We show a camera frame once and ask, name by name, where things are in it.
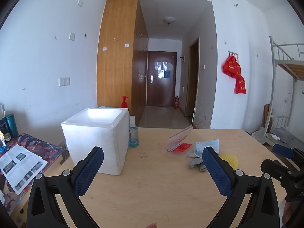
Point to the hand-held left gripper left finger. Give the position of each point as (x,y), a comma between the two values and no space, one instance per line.
(87,171)

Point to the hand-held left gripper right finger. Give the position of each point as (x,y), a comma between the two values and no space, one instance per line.
(216,171)

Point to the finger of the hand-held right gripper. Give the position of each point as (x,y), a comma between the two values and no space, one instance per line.
(275,168)
(282,150)

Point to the yellow foam fruit net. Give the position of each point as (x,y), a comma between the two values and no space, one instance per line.
(229,160)

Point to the grey sock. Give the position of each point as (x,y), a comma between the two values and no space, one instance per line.
(196,162)

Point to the blue face mask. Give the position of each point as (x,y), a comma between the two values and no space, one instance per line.
(209,144)

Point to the white foam box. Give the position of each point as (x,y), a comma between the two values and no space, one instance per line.
(99,133)

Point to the grey bedding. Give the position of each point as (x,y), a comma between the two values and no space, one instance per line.
(283,134)

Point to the clear zip bag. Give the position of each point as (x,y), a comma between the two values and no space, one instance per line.
(180,146)

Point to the colourful printed desk mat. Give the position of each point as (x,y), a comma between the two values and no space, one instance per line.
(40,147)

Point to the blue spray bottle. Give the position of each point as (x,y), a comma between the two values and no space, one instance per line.
(133,140)

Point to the printed paper leaflet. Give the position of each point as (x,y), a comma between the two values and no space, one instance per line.
(21,166)

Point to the red pump bottle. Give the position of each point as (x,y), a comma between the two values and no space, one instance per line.
(124,104)

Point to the red plastic bag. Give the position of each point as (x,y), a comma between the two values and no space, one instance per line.
(230,67)
(240,85)

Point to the red fire extinguisher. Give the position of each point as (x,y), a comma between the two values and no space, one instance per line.
(177,103)

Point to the metal bunk bed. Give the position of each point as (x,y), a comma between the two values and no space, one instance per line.
(292,66)

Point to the teal bottle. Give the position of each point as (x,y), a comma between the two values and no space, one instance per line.
(11,125)

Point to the small blue yellow figurine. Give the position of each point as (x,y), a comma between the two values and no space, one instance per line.
(2,144)

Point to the brown entrance door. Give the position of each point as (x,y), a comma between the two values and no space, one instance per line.
(161,90)

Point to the white bottle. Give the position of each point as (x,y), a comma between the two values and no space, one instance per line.
(2,111)

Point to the blue paper notice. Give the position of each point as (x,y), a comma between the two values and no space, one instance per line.
(167,74)

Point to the wooden wardrobe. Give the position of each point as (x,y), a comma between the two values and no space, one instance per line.
(116,64)

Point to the white paper notice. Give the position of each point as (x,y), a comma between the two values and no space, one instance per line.
(163,65)

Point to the round ceiling lamp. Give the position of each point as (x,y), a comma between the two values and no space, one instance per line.
(169,19)

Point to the white double wall socket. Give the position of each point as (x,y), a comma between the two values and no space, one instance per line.
(64,81)

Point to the brown side door frame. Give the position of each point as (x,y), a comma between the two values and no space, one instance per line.
(192,80)

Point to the metal wall hook rack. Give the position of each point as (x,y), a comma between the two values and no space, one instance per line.
(232,52)

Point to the white wall switch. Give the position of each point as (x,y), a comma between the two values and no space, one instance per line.
(71,36)

